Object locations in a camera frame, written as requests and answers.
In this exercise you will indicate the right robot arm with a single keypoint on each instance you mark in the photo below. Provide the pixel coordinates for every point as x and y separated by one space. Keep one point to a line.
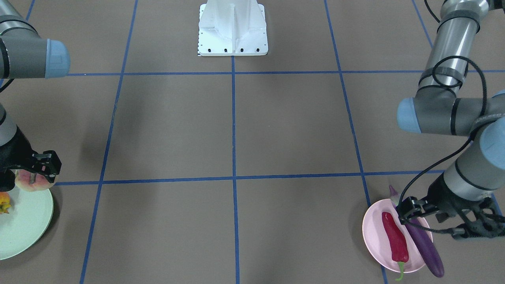
24 54

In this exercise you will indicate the green plate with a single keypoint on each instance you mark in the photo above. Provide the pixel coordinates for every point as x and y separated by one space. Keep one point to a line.
26 222

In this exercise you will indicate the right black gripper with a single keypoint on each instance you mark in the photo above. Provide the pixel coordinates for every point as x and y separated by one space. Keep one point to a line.
16 153

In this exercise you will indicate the red yellow pomegranate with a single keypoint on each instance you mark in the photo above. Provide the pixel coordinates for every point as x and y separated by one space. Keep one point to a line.
5 202

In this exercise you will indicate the peach fruit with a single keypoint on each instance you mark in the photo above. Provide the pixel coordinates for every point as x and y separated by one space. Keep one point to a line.
31 182

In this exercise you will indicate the purple eggplant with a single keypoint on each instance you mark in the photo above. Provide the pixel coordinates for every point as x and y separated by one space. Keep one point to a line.
426 248

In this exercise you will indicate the pink plate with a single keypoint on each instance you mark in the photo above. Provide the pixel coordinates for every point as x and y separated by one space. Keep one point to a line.
377 242

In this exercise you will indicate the red chili pepper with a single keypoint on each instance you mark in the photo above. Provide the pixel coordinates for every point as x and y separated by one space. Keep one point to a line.
397 242

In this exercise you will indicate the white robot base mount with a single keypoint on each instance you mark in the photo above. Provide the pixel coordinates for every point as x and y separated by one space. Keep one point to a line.
232 28

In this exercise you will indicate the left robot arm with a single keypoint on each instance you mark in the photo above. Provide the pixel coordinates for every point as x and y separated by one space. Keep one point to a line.
452 100

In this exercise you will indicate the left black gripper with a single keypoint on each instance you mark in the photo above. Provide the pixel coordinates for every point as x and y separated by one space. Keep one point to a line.
442 201

